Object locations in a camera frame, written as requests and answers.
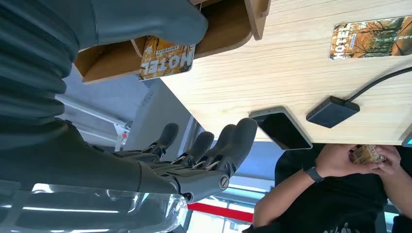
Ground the person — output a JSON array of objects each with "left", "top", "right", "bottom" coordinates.
[{"left": 242, "top": 143, "right": 412, "bottom": 233}]

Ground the black card reader box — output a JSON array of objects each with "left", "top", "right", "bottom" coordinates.
[{"left": 306, "top": 96, "right": 361, "bottom": 129}]

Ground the wooden card holder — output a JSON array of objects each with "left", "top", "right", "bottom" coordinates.
[{"left": 74, "top": 0, "right": 271, "bottom": 85}]

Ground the black wristwatch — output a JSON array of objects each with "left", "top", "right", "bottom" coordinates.
[{"left": 304, "top": 166, "right": 326, "bottom": 184}]

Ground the grey device with blue screen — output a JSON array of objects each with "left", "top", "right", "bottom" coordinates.
[{"left": 400, "top": 126, "right": 412, "bottom": 149}]

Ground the clear plastic cover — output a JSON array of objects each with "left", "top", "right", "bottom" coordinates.
[{"left": 0, "top": 180, "right": 189, "bottom": 233}]

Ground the white-framed black screen device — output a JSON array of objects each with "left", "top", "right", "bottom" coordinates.
[{"left": 248, "top": 107, "right": 313, "bottom": 151}]

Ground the red strip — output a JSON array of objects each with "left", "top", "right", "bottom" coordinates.
[{"left": 188, "top": 202, "right": 255, "bottom": 223}]

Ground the white metal frame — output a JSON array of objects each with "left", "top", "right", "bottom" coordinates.
[{"left": 54, "top": 95, "right": 132, "bottom": 152}]

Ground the black cable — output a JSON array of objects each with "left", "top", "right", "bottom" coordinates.
[{"left": 346, "top": 66, "right": 412, "bottom": 103}]

